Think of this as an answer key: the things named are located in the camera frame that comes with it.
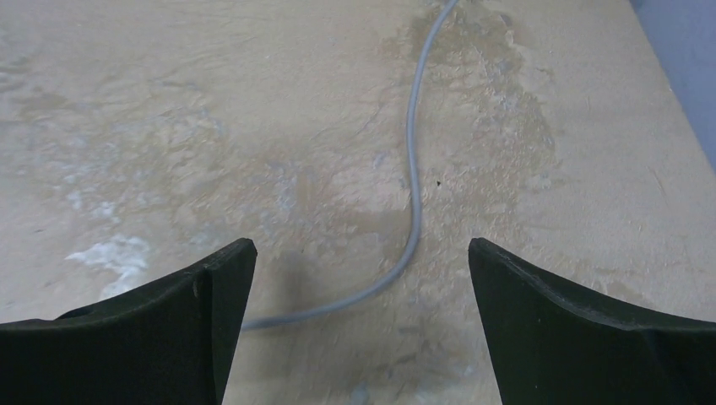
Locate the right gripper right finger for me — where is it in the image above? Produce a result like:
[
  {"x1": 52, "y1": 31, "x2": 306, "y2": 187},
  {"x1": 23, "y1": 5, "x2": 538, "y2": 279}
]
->
[{"x1": 469, "y1": 238, "x2": 715, "y2": 404}]

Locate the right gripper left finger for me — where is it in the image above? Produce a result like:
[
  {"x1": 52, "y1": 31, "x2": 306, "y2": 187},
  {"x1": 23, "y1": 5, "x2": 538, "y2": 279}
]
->
[{"x1": 1, "y1": 238, "x2": 258, "y2": 404}]

